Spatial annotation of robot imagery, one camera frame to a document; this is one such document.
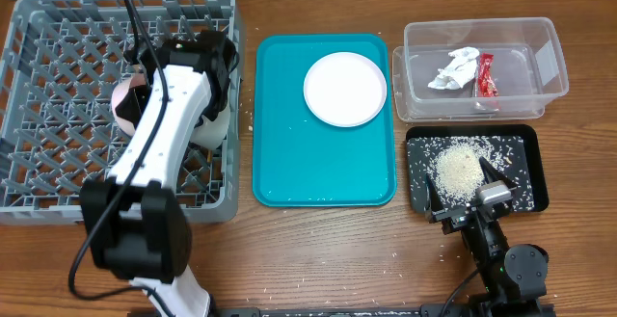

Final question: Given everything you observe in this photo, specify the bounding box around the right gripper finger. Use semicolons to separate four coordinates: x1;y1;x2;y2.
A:
479;157;518;196
425;173;443;216

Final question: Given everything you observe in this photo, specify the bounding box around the grey bowl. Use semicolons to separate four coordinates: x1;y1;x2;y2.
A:
190;107;230;150

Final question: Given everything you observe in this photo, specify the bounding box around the red snack wrapper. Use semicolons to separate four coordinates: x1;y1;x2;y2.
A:
475;53;498;97

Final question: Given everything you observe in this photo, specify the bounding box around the white tissue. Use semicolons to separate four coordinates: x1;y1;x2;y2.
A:
428;47;480;91

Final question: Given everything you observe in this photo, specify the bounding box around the large white plate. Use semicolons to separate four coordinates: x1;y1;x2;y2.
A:
303;52;387;127

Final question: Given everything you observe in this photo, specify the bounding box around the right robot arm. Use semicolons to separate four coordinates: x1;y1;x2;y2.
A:
420;158;556;317

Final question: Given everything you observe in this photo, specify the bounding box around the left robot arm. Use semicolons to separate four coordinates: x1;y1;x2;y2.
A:
76;30;239;316

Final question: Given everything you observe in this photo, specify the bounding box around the grey dishwasher rack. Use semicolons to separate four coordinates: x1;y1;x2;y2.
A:
1;0;245;225

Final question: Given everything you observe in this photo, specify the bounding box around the pile of rice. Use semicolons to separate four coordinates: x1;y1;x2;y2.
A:
409;136;534;212

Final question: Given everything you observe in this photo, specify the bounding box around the black plastic tray bin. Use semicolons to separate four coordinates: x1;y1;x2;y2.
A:
405;124;550;214

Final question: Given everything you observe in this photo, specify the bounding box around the clear plastic bin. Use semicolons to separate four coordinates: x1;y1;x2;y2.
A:
391;17;569;122

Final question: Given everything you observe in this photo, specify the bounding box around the teal plastic tray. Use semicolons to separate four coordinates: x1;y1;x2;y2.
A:
253;33;397;207

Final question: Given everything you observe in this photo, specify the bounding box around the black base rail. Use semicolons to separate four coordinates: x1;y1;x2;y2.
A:
214;304;478;317

